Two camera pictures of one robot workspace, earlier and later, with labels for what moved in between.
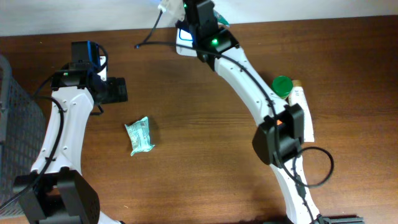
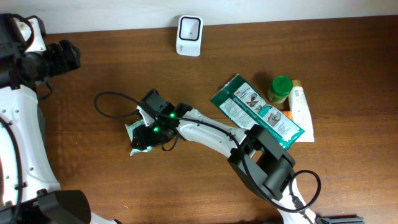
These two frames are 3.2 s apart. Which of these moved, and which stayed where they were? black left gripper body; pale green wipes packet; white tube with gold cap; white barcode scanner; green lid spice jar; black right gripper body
Moved: black left gripper body; black right gripper body
Stayed: pale green wipes packet; green lid spice jar; white barcode scanner; white tube with gold cap
